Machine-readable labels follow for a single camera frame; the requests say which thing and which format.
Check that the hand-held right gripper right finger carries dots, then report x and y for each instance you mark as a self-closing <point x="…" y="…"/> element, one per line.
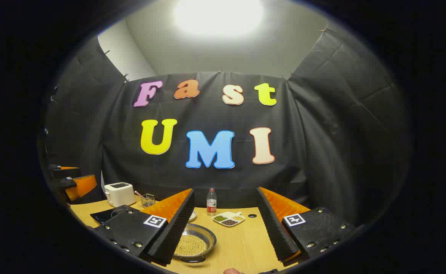
<point x="274" y="228"/>

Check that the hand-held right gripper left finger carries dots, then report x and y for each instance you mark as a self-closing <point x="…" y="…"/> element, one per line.
<point x="177" y="228"/>

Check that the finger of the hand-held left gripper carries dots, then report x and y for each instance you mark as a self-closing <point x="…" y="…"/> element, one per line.
<point x="82" y="186"/>
<point x="65" y="172"/>

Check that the black induction cooktop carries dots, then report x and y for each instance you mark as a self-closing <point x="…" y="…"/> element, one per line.
<point x="105" y="216"/>

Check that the white round plate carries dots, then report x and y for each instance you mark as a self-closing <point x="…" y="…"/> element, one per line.
<point x="193" y="216"/>

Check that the pile of soybeans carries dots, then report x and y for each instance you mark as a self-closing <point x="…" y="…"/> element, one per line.
<point x="192" y="245"/>

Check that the heap of yellow beans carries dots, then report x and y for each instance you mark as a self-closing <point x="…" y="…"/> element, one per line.
<point x="238" y="218"/>

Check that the white toaster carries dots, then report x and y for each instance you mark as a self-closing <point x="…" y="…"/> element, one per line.
<point x="119" y="195"/>

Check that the clear plastic water bottle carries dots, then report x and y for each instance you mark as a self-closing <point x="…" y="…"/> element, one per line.
<point x="211" y="203"/>

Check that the heap of green beans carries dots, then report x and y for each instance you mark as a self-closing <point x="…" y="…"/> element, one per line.
<point x="220" y="219"/>

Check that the heap of dark beans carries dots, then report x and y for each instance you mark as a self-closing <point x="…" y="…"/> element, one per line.
<point x="229" y="222"/>

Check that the white divided dish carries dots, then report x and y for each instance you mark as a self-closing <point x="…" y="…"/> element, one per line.
<point x="229" y="217"/>

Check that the pink straw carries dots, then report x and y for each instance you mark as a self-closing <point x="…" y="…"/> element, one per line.
<point x="138" y="194"/>

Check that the black backdrop cloth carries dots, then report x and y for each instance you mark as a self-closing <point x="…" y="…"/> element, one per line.
<point x="314" y="152"/>

